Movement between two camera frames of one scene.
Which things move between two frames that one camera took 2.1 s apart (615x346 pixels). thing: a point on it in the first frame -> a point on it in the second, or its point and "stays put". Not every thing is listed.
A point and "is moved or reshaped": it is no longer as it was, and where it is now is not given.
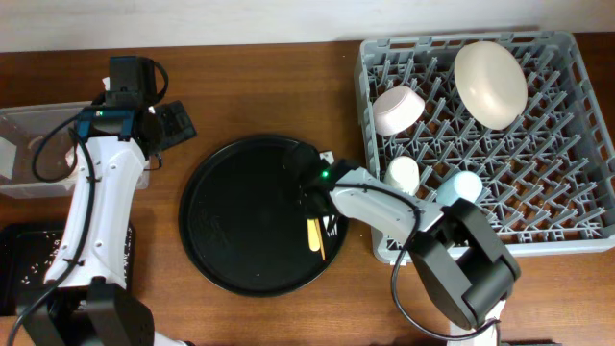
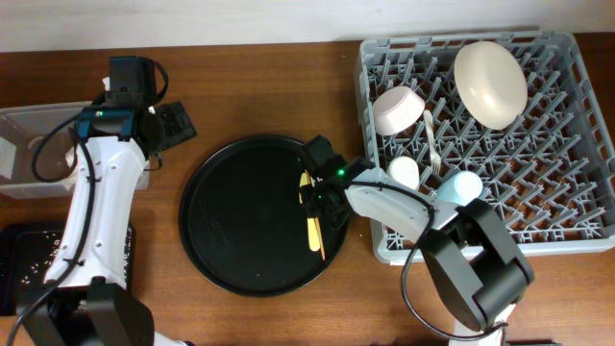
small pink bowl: (397, 109) stays put
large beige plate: (491, 85) stays put
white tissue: (70, 156) stays put
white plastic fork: (332, 228) is moved or reshaped
